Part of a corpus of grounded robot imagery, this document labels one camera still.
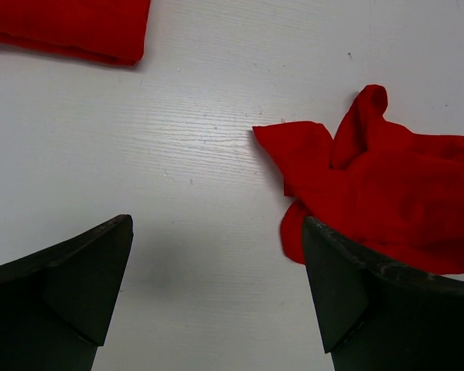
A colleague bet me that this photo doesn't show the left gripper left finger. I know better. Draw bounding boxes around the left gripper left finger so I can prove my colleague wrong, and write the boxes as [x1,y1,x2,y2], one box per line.
[0,214,134,370]

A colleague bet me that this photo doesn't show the red t-shirt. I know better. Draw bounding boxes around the red t-shirt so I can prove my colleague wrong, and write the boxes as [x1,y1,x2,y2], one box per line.
[253,84,464,274]
[0,0,151,66]

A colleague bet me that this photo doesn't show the folded red t-shirt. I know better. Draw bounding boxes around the folded red t-shirt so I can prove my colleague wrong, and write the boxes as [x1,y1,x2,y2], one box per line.
[0,0,151,66]

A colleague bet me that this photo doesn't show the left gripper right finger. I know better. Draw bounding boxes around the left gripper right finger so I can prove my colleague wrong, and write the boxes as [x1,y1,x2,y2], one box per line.
[302,217,464,370]

